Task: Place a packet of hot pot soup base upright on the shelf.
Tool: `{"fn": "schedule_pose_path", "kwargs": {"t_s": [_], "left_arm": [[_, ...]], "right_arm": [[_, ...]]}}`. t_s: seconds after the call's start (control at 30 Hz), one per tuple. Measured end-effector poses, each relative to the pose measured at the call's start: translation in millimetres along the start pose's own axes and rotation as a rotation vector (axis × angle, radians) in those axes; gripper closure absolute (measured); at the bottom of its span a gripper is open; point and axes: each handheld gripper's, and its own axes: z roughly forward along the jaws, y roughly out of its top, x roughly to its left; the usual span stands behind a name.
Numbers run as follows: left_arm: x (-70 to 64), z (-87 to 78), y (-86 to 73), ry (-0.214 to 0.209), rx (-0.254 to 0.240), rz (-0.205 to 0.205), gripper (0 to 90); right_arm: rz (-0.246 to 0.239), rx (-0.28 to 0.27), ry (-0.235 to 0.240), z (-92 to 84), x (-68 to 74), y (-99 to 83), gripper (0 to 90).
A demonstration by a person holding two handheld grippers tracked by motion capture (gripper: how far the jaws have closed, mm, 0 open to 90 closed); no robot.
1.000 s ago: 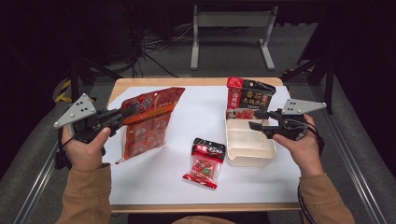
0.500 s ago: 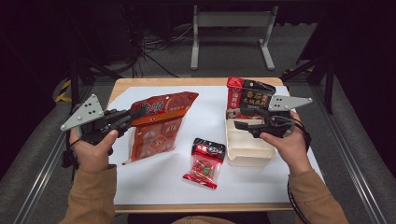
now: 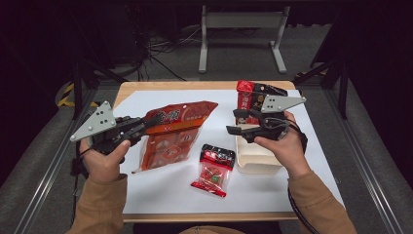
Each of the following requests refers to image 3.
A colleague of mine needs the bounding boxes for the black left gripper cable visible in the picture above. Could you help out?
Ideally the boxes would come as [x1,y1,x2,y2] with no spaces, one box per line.
[70,146,94,226]

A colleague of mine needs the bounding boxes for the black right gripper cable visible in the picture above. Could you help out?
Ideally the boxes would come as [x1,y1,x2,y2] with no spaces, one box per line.
[286,186,322,234]

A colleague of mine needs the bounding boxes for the small red black snack packet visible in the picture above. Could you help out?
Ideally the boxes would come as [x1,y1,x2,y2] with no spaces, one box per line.
[190,143,237,199]

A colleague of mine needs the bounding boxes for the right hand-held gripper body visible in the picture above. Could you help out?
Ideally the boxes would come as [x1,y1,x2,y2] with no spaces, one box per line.
[254,95,307,142]

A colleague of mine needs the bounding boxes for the aluminium frame rail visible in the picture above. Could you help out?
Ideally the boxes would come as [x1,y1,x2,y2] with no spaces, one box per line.
[13,88,99,234]
[325,87,413,234]

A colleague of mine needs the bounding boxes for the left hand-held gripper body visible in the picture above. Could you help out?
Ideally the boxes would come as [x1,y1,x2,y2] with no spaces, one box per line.
[69,100,147,156]

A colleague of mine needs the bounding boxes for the person's right hand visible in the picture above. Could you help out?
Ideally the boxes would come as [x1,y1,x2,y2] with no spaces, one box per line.
[253,111,308,178]

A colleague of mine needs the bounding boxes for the black floor cables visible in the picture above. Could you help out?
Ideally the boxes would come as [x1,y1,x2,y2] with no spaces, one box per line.
[128,6,203,82]

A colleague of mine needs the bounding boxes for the large orange food packet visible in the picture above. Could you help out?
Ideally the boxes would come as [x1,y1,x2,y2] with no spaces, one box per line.
[131,100,219,175]

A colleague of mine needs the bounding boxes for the person's left hand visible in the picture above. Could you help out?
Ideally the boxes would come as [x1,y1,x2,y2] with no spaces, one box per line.
[79,137,131,183]

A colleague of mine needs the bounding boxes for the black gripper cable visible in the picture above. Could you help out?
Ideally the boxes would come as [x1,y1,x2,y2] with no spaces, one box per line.
[70,146,94,226]
[286,186,322,234]

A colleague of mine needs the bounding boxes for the red black white food packet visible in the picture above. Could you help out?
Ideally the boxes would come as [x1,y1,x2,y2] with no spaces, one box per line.
[236,80,289,127]

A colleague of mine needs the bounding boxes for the white plastic box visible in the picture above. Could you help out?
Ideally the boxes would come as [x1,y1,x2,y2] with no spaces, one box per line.
[235,122,283,176]

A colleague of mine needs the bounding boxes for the yellow black hazard tape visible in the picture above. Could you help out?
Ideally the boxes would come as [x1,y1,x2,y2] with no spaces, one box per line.
[56,82,100,108]

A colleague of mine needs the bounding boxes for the black tripod stand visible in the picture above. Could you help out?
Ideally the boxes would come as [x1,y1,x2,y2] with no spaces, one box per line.
[292,58,351,121]
[71,57,130,121]

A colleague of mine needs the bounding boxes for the grey metal stand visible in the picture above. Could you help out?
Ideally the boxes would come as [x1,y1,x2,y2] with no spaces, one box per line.
[198,4,291,74]

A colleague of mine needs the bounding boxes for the white table mat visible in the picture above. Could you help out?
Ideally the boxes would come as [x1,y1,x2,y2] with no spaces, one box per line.
[112,89,345,215]

